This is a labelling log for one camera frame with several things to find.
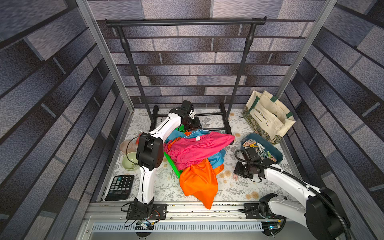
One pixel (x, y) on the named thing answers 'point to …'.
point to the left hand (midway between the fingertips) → (201, 126)
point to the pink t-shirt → (196, 147)
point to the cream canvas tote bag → (270, 117)
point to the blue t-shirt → (217, 158)
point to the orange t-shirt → (199, 179)
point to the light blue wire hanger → (195, 133)
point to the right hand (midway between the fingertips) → (234, 170)
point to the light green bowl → (130, 162)
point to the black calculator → (121, 188)
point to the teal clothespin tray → (264, 149)
